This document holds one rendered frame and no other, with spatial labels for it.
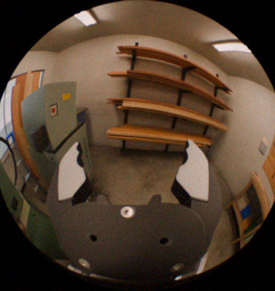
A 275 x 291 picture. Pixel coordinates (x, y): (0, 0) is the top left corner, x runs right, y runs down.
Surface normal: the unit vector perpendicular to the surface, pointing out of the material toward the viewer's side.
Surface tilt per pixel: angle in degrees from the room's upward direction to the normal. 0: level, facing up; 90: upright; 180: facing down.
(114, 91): 90
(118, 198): 0
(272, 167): 90
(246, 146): 90
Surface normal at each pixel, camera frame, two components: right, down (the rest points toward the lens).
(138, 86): 0.05, 0.55
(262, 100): -0.99, -0.08
